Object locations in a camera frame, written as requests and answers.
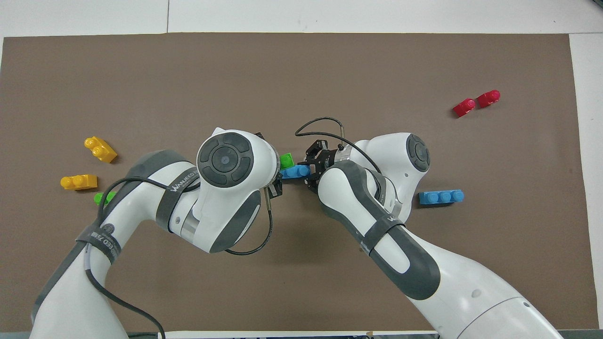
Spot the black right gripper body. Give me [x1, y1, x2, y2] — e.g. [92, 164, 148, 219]
[311, 149, 340, 185]

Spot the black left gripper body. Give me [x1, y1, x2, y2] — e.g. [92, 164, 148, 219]
[267, 175, 284, 201]

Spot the blue three-stud block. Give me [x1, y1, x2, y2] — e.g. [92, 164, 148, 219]
[419, 189, 465, 205]
[281, 164, 312, 180]

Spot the red one-stud block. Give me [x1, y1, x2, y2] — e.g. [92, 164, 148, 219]
[476, 89, 501, 109]
[452, 98, 477, 118]

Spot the yellow two-stud block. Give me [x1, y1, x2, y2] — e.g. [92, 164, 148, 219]
[84, 137, 118, 164]
[60, 174, 98, 191]

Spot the brown table mat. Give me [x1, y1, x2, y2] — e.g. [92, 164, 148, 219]
[0, 32, 596, 332]

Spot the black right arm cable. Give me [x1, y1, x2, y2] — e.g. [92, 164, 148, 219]
[295, 117, 382, 175]

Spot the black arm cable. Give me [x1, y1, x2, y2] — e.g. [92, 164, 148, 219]
[85, 177, 275, 339]
[295, 117, 382, 175]

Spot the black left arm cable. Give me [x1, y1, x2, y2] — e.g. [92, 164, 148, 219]
[85, 177, 275, 339]

